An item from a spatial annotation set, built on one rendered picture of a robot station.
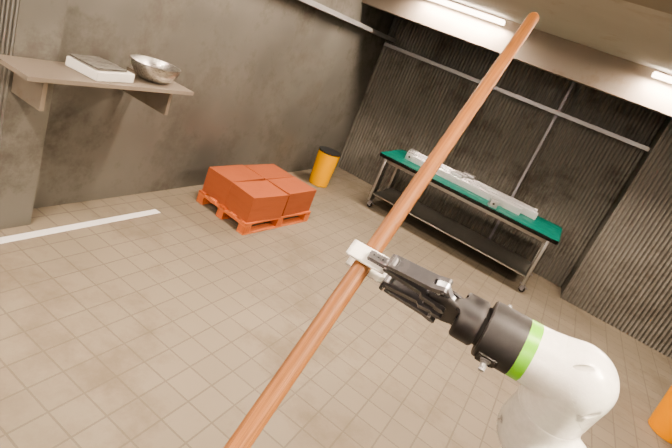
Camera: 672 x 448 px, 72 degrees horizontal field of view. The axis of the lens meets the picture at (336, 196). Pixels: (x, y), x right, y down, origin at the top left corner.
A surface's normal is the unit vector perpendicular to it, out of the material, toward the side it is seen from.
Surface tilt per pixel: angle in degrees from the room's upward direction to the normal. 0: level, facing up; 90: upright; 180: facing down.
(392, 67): 90
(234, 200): 90
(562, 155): 90
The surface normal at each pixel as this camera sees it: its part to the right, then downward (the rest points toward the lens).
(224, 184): -0.50, 0.11
